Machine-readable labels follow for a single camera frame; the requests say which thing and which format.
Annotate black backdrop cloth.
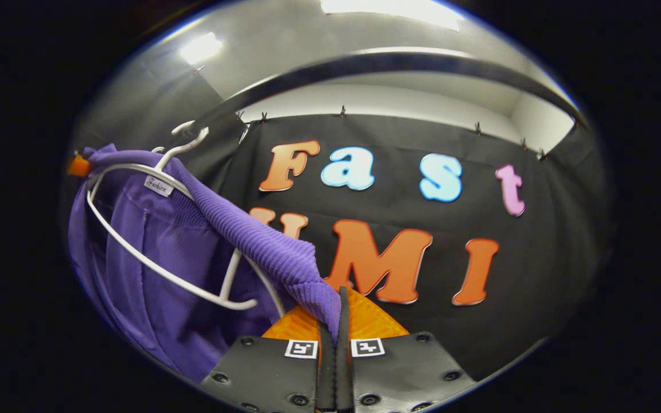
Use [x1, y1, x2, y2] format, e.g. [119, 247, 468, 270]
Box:
[67, 52, 615, 384]

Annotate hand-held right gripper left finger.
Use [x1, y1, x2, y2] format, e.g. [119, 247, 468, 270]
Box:
[200, 305, 337, 413]

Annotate row of cloth clips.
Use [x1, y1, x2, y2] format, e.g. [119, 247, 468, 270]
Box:
[236, 105, 549, 162]

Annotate black clothes rack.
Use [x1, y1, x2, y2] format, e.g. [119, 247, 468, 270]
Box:
[190, 49, 590, 136]

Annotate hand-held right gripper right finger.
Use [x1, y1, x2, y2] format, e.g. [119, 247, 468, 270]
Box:
[335, 286, 477, 413]

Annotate purple ribbed shirt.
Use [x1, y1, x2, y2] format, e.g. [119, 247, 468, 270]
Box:
[68, 143, 343, 384]

